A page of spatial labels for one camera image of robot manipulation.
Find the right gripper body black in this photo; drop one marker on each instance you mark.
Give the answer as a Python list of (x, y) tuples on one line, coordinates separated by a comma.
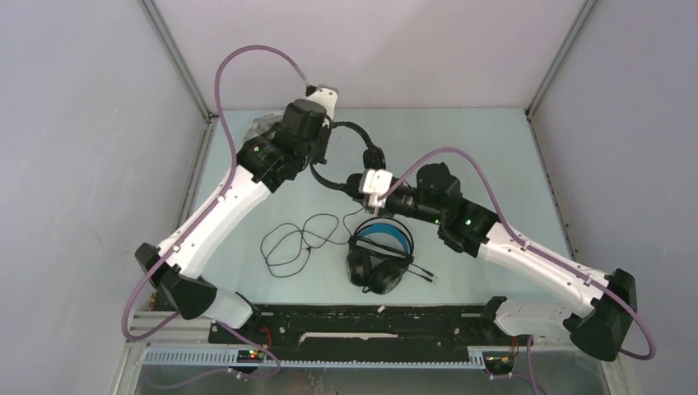
[(406, 202)]

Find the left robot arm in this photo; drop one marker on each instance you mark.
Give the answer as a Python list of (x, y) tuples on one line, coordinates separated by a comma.
[(276, 149)]

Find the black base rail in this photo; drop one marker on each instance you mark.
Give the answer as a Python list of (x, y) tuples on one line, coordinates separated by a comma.
[(376, 334)]

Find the black and blue gaming headset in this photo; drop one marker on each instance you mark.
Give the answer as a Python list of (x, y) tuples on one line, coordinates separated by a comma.
[(381, 250)]

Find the aluminium frame post right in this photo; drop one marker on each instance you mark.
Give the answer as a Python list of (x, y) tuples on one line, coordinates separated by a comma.
[(567, 44)]

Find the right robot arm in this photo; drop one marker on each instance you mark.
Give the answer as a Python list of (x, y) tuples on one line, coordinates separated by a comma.
[(595, 309)]

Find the small black on-ear headphones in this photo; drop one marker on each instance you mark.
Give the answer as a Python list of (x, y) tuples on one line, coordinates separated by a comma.
[(372, 158)]

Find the white over-ear headphones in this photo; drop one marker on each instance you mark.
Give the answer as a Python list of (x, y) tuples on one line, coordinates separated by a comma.
[(263, 126)]

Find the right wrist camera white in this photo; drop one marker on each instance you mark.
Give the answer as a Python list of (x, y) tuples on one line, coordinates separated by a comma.
[(374, 185)]

